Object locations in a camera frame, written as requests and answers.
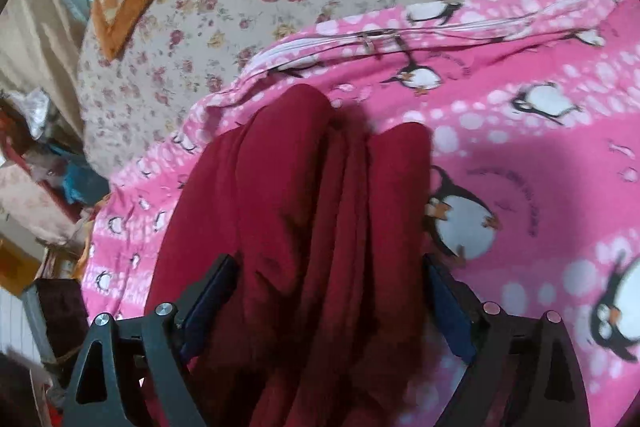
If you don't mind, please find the dark red garment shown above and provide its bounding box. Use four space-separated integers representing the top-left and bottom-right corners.
148 84 431 426

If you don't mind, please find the teal blue cloth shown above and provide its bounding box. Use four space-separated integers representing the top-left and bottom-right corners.
62 160 110 206

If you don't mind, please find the pink penguin duvet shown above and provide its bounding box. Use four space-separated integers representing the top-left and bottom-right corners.
81 0 639 426

